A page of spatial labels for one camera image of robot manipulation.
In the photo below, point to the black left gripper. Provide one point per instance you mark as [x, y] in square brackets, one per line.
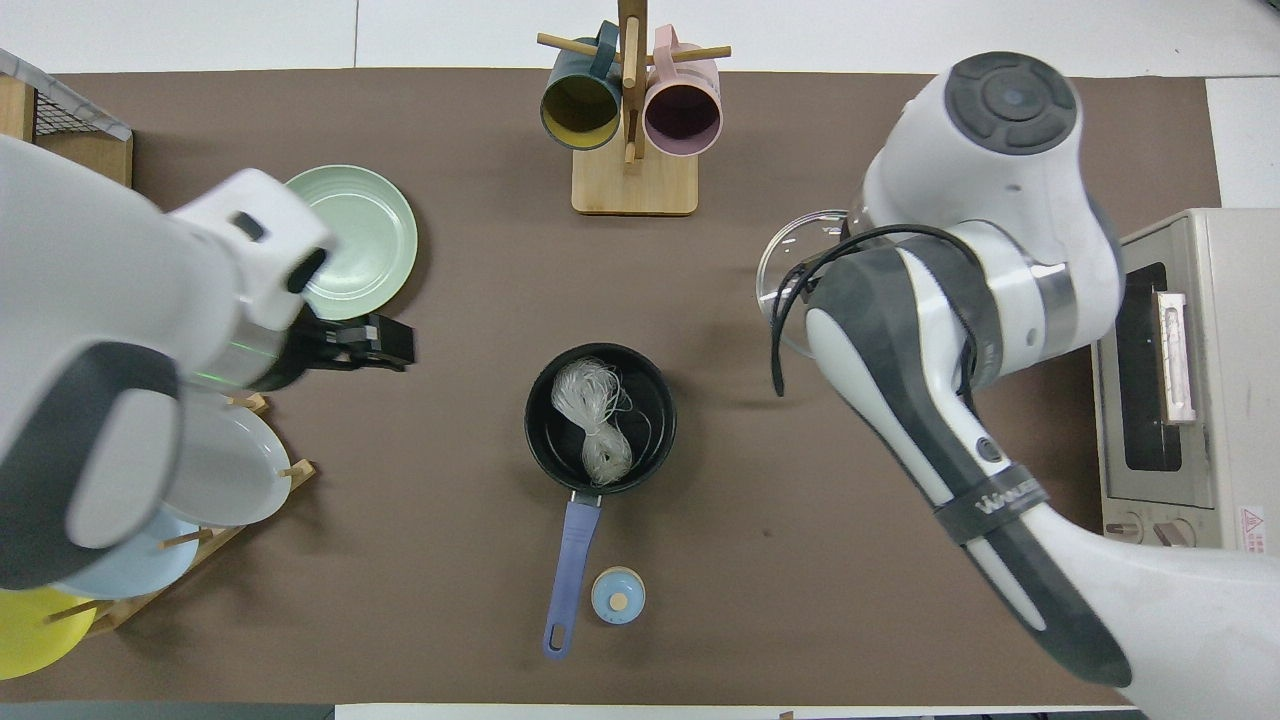
[335, 343]

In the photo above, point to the white vermicelli bundle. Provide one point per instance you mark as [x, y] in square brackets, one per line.
[595, 410]

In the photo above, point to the glass lid with blue knob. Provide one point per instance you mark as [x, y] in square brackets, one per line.
[800, 235]

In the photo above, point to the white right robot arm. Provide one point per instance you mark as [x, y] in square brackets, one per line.
[1000, 230]

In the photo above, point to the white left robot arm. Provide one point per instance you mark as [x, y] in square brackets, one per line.
[100, 280]

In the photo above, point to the light green plate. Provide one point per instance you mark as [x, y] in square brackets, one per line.
[370, 240]

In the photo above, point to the grey plate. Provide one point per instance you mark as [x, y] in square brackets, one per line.
[240, 470]

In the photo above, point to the light blue plate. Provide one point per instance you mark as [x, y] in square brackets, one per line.
[140, 565]

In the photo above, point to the wooden plate rack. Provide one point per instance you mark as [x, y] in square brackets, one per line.
[120, 610]

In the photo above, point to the yellow plate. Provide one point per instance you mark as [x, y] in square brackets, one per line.
[30, 635]

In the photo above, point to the wooden mug tree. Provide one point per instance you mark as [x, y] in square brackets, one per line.
[635, 185]

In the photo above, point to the teal mug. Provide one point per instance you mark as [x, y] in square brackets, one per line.
[580, 105]

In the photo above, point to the pink mug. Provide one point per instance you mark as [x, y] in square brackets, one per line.
[682, 115]

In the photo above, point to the brown table mat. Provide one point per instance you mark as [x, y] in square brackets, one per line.
[850, 500]

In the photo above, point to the cream toaster oven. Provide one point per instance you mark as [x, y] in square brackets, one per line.
[1240, 350]

